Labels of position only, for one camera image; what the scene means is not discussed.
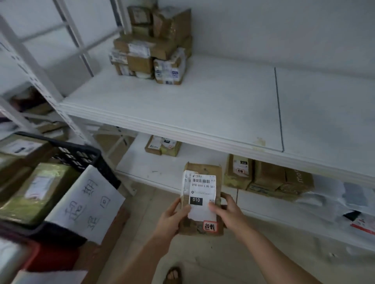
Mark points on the person's right hand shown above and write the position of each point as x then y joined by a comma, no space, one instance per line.
233,218

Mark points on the person's left hand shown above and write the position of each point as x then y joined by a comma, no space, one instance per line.
171,219

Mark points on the small green-taped box white label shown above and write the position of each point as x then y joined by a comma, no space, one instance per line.
171,147

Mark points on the small box handwritten white label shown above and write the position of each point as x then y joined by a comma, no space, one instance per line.
152,144

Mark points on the pile of plastic mailer bags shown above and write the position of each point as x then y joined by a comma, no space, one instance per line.
322,199

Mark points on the black plastic basket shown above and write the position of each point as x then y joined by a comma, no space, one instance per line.
76,152

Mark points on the red plastic crate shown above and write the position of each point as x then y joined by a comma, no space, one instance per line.
55,257

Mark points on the black mailer bag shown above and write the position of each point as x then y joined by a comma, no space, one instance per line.
363,226

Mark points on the cardboard box red outlined sticker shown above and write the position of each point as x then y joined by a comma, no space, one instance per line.
140,63

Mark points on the taped cardboard box end label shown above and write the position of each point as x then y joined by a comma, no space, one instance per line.
139,14

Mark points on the person's left forearm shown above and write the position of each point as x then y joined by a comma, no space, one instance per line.
146,260

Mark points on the person's right forearm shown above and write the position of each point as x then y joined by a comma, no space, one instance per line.
278,257

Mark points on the person's brown shoe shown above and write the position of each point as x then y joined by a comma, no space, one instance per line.
173,276

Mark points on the white handwritten paper sign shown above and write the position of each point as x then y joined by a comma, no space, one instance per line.
88,204
49,278

